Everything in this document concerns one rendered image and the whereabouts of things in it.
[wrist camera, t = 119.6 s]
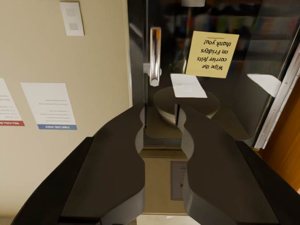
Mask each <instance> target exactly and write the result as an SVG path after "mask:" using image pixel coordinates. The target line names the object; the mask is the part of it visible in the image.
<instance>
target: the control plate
mask: <svg viewBox="0 0 300 225"><path fill-rule="evenodd" d="M186 165H187V162H175V161H171V200H183V181H184V175H182V172H185V171H186Z"/></svg>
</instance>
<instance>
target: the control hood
mask: <svg viewBox="0 0 300 225"><path fill-rule="evenodd" d="M139 155H140V157H141V158H142V159H143V160H144V162H145V209H144V211H143V213H142V214H141V215H140V216H166V217H189V216H188V215H187V213H186V212H185V210H184V204H183V200H171V161H175V162H187V161H188V158H187V156H186V154H185V153H184V152H183V151H172V150H141V151H140V153H139Z"/></svg>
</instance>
